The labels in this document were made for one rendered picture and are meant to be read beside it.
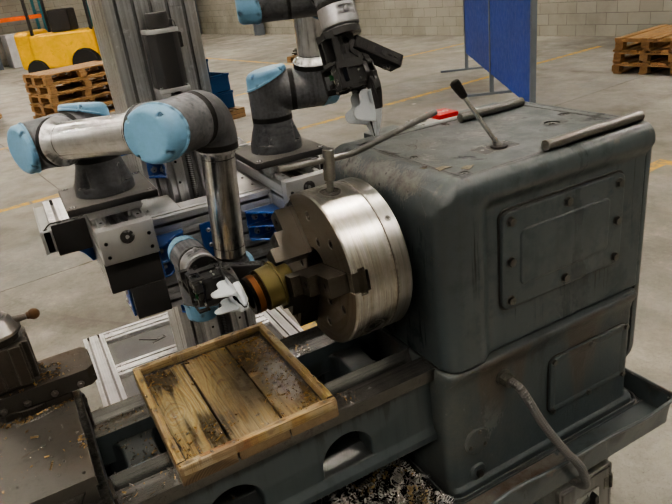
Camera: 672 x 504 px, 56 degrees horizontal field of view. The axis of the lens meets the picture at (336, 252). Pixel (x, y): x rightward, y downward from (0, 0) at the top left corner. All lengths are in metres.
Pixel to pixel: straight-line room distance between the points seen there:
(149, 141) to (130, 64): 0.63
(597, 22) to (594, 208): 11.45
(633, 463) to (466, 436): 1.11
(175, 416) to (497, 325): 0.66
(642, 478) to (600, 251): 1.11
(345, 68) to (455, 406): 0.71
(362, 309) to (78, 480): 0.54
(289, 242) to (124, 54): 0.84
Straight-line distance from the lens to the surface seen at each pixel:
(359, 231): 1.13
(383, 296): 1.16
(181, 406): 1.28
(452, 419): 1.35
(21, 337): 1.22
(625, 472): 2.40
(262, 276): 1.18
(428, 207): 1.14
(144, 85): 1.88
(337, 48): 1.25
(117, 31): 1.86
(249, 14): 1.36
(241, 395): 1.27
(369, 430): 1.30
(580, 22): 12.98
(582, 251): 1.41
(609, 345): 1.62
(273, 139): 1.80
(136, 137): 1.30
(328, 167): 1.17
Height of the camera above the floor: 1.62
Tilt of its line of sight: 24 degrees down
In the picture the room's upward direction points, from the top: 7 degrees counter-clockwise
